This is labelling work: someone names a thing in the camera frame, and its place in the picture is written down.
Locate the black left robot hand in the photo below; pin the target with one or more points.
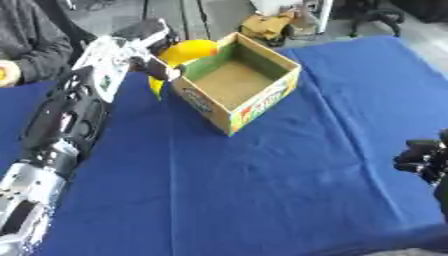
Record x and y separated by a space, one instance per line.
149 36

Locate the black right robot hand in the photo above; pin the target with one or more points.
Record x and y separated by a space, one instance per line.
423 156

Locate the yellow toy banana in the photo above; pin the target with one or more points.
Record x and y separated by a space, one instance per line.
186 50

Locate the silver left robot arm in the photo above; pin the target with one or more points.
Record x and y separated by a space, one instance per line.
64 123

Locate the tan cardboard box green inside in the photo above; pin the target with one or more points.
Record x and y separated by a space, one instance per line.
236 83

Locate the person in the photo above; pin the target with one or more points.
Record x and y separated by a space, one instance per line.
32 36

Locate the tan bag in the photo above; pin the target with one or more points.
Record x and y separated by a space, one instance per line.
267 26

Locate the black chair base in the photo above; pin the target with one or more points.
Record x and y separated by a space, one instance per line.
376 18

